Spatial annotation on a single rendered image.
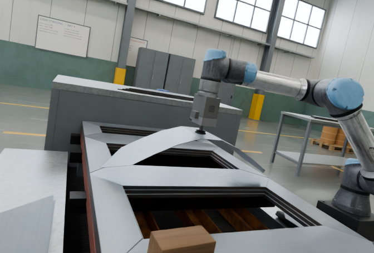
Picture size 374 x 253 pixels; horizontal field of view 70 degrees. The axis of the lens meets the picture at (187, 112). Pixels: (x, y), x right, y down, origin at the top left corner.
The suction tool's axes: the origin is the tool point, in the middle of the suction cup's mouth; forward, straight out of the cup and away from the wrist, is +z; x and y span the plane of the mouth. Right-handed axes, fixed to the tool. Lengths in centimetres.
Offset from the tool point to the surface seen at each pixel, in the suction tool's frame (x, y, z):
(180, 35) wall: 400, -847, -172
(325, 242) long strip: 15.8, 44.6, 15.8
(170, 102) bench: 25, -79, -2
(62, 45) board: 14, -890, -49
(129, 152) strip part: -24.7, -3.2, 8.1
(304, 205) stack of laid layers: 30.7, 26.7, 15.9
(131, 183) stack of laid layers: -25.3, 4.6, 15.6
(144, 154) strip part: -22.0, 3.9, 6.2
